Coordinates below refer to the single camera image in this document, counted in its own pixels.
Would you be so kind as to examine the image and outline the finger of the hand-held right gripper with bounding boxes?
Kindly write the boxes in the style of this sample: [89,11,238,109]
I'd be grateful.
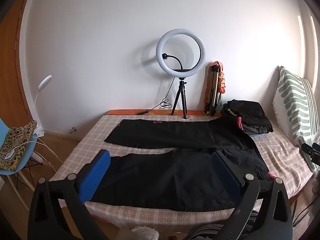
[301,142,320,167]

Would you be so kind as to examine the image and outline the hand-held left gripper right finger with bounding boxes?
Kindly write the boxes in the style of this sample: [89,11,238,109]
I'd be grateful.
[211,150,293,240]

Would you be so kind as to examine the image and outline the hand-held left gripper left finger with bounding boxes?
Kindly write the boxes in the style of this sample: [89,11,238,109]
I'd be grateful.
[28,149,111,240]

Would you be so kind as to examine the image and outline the black pants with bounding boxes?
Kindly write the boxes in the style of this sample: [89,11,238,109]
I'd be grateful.
[91,119,277,212]

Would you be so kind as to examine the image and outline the plaid beige blanket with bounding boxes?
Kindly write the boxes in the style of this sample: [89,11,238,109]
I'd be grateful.
[49,115,313,228]

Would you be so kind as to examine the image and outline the green patterned white pillow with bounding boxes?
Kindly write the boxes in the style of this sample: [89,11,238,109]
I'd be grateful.
[272,66,320,173]

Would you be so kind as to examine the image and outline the grey folded garment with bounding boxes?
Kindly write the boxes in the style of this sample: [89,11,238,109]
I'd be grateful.
[244,124,274,134]

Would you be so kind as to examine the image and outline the black metal bed leg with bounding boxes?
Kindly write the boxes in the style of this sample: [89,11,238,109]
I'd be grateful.
[291,197,298,227]

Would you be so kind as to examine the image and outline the black folded garment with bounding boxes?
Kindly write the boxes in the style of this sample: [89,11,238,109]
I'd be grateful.
[221,99,273,131]

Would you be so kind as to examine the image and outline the thin striped beige pillow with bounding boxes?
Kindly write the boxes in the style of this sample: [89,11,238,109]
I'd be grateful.
[300,77,320,140]

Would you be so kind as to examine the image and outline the light blue chair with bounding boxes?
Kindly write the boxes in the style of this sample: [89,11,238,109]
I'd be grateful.
[0,117,44,210]

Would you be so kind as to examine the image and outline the white fluffy slipper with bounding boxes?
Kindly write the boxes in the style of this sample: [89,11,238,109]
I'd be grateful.
[130,226,160,240]

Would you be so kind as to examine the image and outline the folded metallic tripod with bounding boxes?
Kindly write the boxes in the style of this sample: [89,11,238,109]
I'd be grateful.
[205,65,222,117]

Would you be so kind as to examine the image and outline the black tripod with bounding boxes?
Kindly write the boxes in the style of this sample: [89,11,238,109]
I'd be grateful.
[171,79,188,119]

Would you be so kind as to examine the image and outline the leopard print cloth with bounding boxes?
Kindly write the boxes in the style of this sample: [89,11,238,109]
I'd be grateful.
[0,120,37,170]

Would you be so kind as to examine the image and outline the white desk lamp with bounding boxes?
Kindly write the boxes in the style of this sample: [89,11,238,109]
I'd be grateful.
[32,75,53,137]

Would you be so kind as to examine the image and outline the black gooseneck phone holder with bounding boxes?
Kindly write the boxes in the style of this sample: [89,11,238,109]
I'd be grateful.
[162,53,185,70]

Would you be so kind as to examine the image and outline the wooden door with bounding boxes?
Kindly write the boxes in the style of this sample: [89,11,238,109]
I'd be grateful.
[0,0,38,130]

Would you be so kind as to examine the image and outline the white cable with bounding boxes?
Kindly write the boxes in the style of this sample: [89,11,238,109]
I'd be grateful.
[5,140,64,167]

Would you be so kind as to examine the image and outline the black power cable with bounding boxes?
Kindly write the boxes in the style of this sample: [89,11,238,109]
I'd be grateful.
[136,77,176,115]

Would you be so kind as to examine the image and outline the white ring light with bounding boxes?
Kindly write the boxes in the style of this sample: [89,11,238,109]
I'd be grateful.
[156,28,208,71]

